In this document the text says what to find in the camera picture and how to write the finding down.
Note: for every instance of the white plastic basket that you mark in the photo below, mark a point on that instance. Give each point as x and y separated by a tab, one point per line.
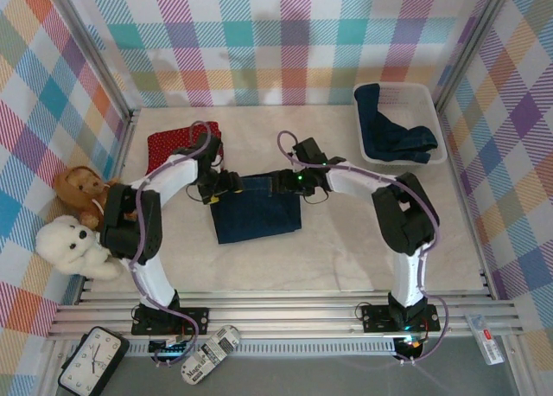
410	102

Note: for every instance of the aluminium corner post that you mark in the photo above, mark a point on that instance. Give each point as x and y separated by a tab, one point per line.
471	46
93	52

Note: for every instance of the small black controller board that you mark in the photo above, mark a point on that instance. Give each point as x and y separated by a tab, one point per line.
410	346
166	348

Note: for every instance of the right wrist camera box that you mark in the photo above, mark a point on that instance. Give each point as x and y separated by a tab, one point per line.
309	151

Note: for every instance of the plain dark denim skirt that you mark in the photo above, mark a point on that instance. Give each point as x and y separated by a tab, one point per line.
255	214

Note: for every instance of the clear plastic box red label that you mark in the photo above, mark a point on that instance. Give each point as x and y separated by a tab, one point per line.
488	344

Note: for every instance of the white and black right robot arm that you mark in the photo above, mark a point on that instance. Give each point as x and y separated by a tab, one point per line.
406	223

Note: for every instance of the red white-dotted skirt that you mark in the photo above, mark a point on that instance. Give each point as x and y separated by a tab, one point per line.
166	143

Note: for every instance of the aluminium frame rails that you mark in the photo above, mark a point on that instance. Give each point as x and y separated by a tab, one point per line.
281	314

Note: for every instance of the white teddy bear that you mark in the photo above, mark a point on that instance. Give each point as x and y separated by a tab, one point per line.
60	240

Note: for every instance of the black alarm clock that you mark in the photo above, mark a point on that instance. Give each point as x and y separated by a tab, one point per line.
93	361

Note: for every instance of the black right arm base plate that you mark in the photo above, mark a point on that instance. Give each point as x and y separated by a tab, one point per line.
376	318

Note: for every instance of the newspaper print pouch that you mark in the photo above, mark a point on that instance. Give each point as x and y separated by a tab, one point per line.
207	357

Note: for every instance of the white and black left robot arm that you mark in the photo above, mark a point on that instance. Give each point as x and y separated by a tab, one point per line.
173	175

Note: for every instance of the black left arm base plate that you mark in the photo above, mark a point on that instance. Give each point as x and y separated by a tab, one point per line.
196	322

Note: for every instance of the denim skirt with pockets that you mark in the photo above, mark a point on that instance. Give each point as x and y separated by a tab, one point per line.
380	136

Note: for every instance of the brown teddy bear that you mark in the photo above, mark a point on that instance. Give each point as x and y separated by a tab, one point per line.
78	184

